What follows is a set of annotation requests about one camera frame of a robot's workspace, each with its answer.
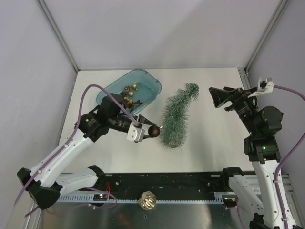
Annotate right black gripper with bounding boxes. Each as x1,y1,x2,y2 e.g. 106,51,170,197
209,87,259,135

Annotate dark brown ball ornament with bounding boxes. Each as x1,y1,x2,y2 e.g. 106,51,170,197
148,125,160,138

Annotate small frosted christmas tree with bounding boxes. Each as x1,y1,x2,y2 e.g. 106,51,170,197
160,83,199,148

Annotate gold mirror ball ornament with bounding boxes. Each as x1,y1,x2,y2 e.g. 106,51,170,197
139,191,157,210

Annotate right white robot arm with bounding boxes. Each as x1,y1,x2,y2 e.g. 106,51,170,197
209,84,299,229

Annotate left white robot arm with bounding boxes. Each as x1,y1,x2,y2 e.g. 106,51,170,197
17,94,160,210

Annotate teal plastic bin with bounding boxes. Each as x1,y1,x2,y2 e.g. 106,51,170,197
105,69,162,115

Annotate frosted pine cone ornament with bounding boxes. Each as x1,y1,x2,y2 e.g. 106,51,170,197
124,85,131,93

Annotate gold glitter ball ornament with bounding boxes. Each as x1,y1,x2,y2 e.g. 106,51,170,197
132,83,138,91

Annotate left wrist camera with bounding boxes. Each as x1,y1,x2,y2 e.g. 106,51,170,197
126,123,145,143

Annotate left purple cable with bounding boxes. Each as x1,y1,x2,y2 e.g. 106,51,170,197
14,84,139,218

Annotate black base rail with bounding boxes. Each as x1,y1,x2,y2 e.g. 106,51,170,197
92,172,232,198

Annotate white slotted cable duct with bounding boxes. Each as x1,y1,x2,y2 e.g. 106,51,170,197
57,192,223,204

